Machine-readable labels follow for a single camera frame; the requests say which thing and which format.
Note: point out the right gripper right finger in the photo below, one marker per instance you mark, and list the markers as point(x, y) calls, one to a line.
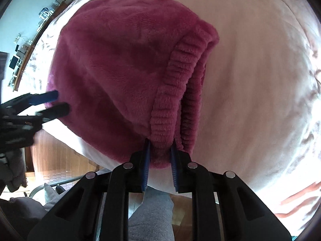
point(224, 207)

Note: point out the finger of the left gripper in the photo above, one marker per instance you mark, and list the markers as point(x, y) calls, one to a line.
point(25, 101)
point(55, 112)

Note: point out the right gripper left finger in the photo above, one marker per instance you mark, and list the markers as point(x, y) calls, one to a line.
point(96, 207)

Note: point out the magenta fleece pants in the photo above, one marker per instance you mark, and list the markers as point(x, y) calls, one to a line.
point(133, 70)

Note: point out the wooden sideboard with clutter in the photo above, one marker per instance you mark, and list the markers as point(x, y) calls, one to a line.
point(23, 53)

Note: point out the clear water kettle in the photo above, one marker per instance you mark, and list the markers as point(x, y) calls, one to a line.
point(45, 13)

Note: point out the pink bed cover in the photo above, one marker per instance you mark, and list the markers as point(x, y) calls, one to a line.
point(260, 114)

